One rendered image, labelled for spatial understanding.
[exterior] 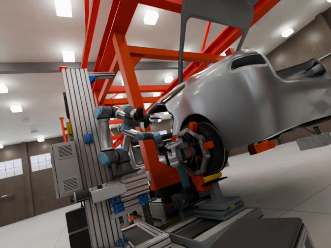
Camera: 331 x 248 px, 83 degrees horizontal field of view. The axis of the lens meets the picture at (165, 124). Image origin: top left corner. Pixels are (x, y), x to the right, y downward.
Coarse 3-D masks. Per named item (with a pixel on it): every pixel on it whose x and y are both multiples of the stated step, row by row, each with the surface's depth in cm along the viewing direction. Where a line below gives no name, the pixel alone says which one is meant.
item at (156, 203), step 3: (159, 198) 250; (162, 198) 246; (153, 201) 265; (156, 201) 257; (159, 201) 249; (150, 204) 274; (153, 204) 265; (156, 204) 257; (159, 204) 250; (162, 204) 243; (150, 207) 274; (156, 207) 258; (159, 207) 251; (162, 207) 244
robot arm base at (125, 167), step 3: (120, 162) 171; (123, 162) 171; (126, 162) 172; (129, 162) 174; (120, 165) 170; (123, 165) 170; (126, 165) 170; (129, 165) 172; (120, 168) 170; (123, 168) 168; (126, 168) 168; (129, 168) 170; (132, 168) 173; (117, 171) 171; (120, 171) 168; (123, 171) 167; (126, 171) 167
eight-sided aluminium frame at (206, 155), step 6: (180, 132) 227; (192, 132) 208; (198, 132) 209; (198, 138) 201; (204, 138) 202; (174, 150) 242; (204, 150) 196; (204, 156) 196; (180, 162) 236; (204, 162) 198; (186, 168) 228; (204, 168) 205; (192, 174) 218; (198, 174) 209
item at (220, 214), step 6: (234, 204) 200; (240, 204) 204; (198, 210) 228; (204, 210) 218; (210, 210) 210; (216, 210) 202; (222, 210) 196; (228, 210) 193; (234, 210) 197; (240, 210) 201; (198, 216) 221; (204, 216) 212; (210, 216) 203; (216, 216) 195; (222, 216) 188; (228, 216) 191
